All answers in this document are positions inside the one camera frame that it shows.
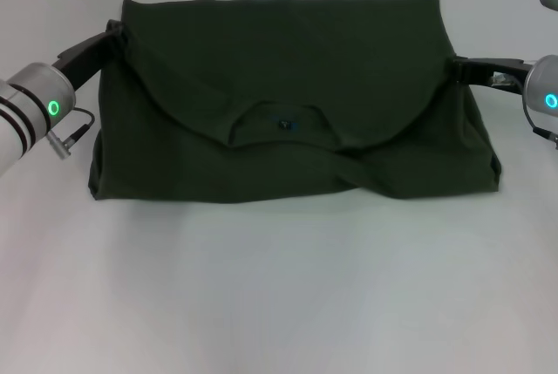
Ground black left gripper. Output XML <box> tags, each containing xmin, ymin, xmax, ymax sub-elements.
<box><xmin>51</xmin><ymin>18</ymin><xmax>133</xmax><ymax>92</ymax></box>

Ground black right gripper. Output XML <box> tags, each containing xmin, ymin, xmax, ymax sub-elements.
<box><xmin>447</xmin><ymin>55</ymin><xmax>532</xmax><ymax>97</ymax></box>

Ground dark green printed t-shirt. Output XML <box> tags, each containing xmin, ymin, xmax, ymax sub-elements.
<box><xmin>86</xmin><ymin>0</ymin><xmax>503</xmax><ymax>206</ymax></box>

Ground right arm cable silver plug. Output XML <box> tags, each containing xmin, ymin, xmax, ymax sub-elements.
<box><xmin>524</xmin><ymin>75</ymin><xmax>558</xmax><ymax>151</ymax></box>

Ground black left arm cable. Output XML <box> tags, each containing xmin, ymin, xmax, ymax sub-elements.
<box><xmin>46</xmin><ymin>106</ymin><xmax>97</xmax><ymax>149</ymax></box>

